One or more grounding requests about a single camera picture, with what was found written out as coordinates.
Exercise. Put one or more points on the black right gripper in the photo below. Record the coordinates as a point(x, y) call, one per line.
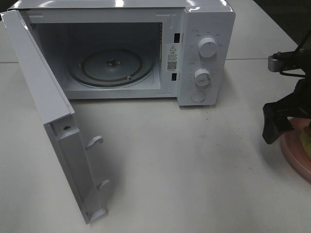
point(297, 103)

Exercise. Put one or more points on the toast sandwich with lettuce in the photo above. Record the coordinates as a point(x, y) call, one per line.
point(305, 139)

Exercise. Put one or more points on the pink round plate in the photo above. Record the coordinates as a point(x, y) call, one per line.
point(293, 150)

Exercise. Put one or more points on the round door release button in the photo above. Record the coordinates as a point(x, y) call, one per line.
point(198, 96)

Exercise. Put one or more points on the white microwave door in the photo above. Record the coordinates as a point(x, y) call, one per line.
point(57, 116)

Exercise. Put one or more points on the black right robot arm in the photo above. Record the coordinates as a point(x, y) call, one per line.
point(297, 64)

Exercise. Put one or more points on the lower white timer knob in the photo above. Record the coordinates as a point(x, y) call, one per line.
point(202, 77)

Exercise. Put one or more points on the upper white power knob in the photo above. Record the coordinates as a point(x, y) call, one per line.
point(207, 46)

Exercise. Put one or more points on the white microwave oven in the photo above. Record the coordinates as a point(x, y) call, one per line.
point(66, 28)

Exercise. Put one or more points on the white warning label sticker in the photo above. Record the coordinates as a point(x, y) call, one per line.
point(172, 56)

